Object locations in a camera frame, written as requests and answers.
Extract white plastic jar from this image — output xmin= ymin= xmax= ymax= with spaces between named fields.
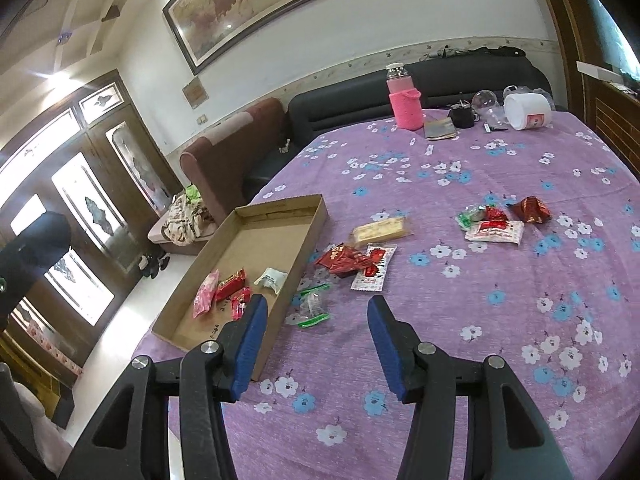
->
xmin=503 ymin=92 xmax=552 ymax=131

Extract pink packet in box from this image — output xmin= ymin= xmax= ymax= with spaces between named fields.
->
xmin=192 ymin=270 xmax=219 ymax=318

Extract green clear wrapper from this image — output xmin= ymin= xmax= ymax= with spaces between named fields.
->
xmin=296 ymin=284 xmax=330 ymax=328

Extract floral cloth pile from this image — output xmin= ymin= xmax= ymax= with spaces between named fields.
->
xmin=160 ymin=184 xmax=217 ymax=247

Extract yellow cake bar packet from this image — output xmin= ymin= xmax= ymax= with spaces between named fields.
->
xmin=349 ymin=217 xmax=411 ymax=246

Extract red packet in box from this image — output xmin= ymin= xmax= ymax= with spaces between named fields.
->
xmin=215 ymin=269 xmax=246 ymax=302

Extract white red flat packet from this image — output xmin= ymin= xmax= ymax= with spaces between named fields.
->
xmin=350 ymin=244 xmax=397 ymax=292

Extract wooden glass door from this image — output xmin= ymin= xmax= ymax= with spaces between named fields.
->
xmin=1 ymin=70 xmax=181 ymax=364

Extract brown cardboard box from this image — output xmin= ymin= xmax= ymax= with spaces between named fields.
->
xmin=152 ymin=194 xmax=328 ymax=380

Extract green clear candy packet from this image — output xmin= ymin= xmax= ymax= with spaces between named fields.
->
xmin=456 ymin=205 xmax=487 ymax=231

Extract wooden cabinet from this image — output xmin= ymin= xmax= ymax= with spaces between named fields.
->
xmin=546 ymin=0 xmax=639 ymax=174

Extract dark red foil snack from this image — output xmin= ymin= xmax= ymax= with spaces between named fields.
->
xmin=509 ymin=196 xmax=551 ymax=224

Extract pink sleeved bottle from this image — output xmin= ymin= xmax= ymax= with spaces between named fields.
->
xmin=386 ymin=63 xmax=424 ymax=131

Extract dark booklet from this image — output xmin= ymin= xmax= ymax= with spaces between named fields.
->
xmin=424 ymin=117 xmax=458 ymax=141

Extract clear plastic cup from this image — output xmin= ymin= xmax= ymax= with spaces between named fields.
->
xmin=471 ymin=90 xmax=506 ymax=125

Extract black small cup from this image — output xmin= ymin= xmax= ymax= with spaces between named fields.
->
xmin=448 ymin=101 xmax=475 ymax=129

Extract red cartoon snack packet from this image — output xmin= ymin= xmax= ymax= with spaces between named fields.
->
xmin=231 ymin=287 xmax=252 ymax=321

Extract white red snack packet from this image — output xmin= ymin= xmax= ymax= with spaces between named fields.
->
xmin=464 ymin=220 xmax=525 ymax=245

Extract red snack pile packet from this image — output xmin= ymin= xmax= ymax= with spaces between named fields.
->
xmin=314 ymin=244 xmax=373 ymax=278

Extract black sofa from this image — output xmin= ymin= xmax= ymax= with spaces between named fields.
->
xmin=242 ymin=47 xmax=552 ymax=200

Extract brown armchair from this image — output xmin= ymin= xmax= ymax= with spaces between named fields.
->
xmin=174 ymin=98 xmax=285 ymax=226

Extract white packet in box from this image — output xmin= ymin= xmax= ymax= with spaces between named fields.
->
xmin=254 ymin=268 xmax=288 ymax=295

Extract purple floral tablecloth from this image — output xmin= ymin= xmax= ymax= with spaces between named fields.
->
xmin=130 ymin=108 xmax=640 ymax=480

